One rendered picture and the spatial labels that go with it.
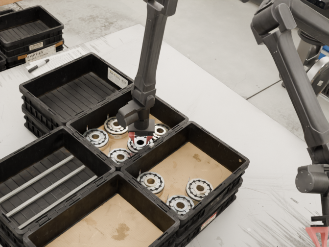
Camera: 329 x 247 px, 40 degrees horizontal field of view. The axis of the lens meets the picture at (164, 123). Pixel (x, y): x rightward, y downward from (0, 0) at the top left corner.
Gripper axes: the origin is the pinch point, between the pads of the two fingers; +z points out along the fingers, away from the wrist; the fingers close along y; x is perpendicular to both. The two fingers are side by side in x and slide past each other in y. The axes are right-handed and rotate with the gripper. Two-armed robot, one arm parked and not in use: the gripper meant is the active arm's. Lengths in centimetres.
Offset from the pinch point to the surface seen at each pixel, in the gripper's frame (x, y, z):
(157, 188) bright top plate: -22.1, 6.2, 0.8
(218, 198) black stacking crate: -24.7, 28.5, 2.5
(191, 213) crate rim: -37.3, 16.7, -6.3
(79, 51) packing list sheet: 82, -33, 18
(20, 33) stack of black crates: 127, -76, 39
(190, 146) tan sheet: 2.6, 20.6, 5.3
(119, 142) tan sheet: 2.5, -8.2, 3.9
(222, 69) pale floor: 171, 69, 97
